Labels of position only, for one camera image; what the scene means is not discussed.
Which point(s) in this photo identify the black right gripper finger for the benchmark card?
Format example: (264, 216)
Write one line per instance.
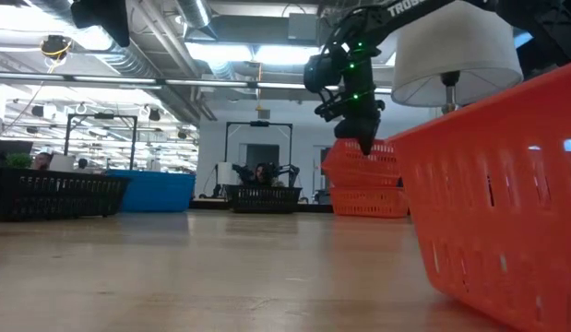
(365, 143)

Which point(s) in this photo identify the black plastic basket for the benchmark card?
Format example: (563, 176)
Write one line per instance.
(54, 193)
(264, 199)

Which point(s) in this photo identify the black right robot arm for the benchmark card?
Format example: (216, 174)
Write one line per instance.
(405, 13)

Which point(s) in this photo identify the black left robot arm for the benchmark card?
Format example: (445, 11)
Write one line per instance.
(103, 16)

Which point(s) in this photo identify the background robot arms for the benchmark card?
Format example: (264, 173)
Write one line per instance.
(285, 171)

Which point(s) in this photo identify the person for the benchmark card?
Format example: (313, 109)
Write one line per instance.
(42, 161)
(264, 174)

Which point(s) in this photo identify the white lamp shade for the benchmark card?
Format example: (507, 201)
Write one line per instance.
(455, 50)

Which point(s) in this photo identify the long ceiling light bar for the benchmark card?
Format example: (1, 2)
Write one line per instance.
(197, 83)

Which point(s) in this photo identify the blue plastic basket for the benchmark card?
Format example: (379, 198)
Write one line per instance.
(156, 191)

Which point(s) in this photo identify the background green plant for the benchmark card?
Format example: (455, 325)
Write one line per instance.
(18, 160)

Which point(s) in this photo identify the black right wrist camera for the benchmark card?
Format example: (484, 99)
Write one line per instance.
(324, 71)

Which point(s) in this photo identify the black background rig frame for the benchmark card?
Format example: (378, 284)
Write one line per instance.
(100, 116)
(258, 123)

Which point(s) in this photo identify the black overhead ceiling camera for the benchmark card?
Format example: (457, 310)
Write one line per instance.
(55, 46)

